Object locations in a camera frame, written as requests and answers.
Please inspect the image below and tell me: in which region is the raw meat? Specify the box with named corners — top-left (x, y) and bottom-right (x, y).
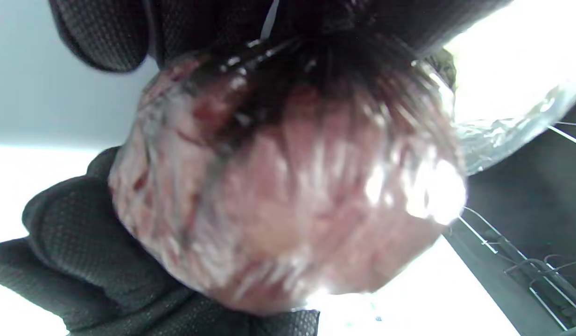
top-left (108, 35), bottom-right (576, 315)

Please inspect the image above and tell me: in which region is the person's right hand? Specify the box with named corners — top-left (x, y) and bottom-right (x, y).
top-left (0, 147), bottom-right (320, 336)

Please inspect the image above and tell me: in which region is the metal wire rack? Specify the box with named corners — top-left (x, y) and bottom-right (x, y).
top-left (449, 119), bottom-right (576, 332)

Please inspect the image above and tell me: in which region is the person's left hand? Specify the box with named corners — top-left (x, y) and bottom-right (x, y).
top-left (48, 0), bottom-right (513, 73)

